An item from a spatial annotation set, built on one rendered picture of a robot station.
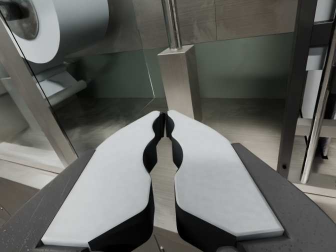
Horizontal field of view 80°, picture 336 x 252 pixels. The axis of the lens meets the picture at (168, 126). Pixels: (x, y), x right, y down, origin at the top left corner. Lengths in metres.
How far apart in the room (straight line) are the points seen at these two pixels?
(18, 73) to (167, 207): 0.45
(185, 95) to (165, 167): 0.23
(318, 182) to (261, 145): 0.18
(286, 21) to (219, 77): 0.29
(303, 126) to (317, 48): 0.13
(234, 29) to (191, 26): 0.16
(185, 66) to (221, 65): 0.28
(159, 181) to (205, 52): 0.55
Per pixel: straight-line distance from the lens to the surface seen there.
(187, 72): 0.62
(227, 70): 0.87
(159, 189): 0.54
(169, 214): 0.49
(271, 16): 0.82
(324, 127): 0.45
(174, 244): 0.58
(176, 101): 0.67
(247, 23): 0.83
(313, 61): 0.41
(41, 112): 0.59
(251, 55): 0.85
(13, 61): 0.57
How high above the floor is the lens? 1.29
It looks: 31 degrees down
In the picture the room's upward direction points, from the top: 12 degrees counter-clockwise
